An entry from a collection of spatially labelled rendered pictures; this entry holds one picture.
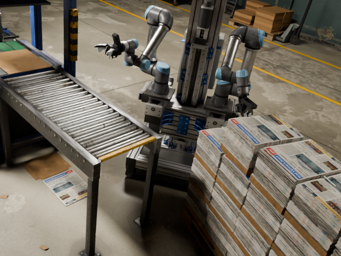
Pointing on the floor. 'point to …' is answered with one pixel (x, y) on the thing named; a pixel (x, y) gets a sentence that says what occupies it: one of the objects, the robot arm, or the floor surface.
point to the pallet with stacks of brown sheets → (263, 18)
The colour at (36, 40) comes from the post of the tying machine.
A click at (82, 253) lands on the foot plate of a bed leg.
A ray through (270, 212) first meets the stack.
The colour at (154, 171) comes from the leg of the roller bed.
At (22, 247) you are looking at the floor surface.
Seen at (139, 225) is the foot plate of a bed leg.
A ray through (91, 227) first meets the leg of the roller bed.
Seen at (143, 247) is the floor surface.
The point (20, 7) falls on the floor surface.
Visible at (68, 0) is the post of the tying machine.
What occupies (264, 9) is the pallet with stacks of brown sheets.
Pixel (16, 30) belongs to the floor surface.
